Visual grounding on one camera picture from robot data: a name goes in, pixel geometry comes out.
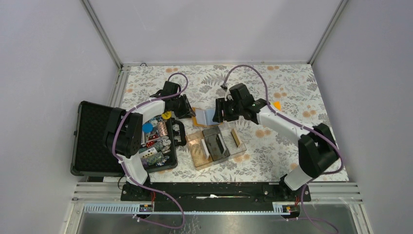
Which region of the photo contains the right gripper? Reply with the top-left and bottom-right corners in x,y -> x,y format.
212,97 -> 243,123

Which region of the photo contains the tan leather card holder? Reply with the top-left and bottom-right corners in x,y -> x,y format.
191,108 -> 220,127

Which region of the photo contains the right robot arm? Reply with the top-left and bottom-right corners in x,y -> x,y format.
213,83 -> 339,201

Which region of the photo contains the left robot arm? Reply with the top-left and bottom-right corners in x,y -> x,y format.
103,81 -> 195,200

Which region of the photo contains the black card stack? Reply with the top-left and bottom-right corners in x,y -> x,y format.
216,134 -> 226,155

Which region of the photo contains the amber transparent card box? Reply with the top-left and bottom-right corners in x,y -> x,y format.
186,131 -> 213,171

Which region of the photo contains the clear transparent card box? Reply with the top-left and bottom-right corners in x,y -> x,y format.
218,122 -> 247,159

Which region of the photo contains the smoky black card box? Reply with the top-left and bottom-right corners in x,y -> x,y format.
202,126 -> 230,162

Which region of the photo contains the white card stack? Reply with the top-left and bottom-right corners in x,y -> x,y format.
201,139 -> 210,160

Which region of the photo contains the yellow big blind button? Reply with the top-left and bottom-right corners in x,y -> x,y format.
161,111 -> 172,120

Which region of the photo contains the floral table mat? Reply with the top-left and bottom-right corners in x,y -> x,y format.
120,64 -> 330,182

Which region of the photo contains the black poker chip case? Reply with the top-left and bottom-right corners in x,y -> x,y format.
70,100 -> 187,177

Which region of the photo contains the blue round chip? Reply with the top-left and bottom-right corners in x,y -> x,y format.
142,123 -> 153,134

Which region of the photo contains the toy brick stack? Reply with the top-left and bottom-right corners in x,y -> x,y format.
273,101 -> 282,111

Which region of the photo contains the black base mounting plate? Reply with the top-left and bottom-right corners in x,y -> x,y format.
120,182 -> 312,212

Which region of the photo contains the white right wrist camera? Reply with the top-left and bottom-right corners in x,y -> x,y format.
225,89 -> 233,101

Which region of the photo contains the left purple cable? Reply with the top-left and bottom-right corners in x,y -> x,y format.
111,72 -> 189,230

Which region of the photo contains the purple cable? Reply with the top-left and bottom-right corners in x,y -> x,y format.
221,64 -> 343,234
111,72 -> 189,230

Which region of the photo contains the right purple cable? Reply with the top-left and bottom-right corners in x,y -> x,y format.
221,64 -> 343,234

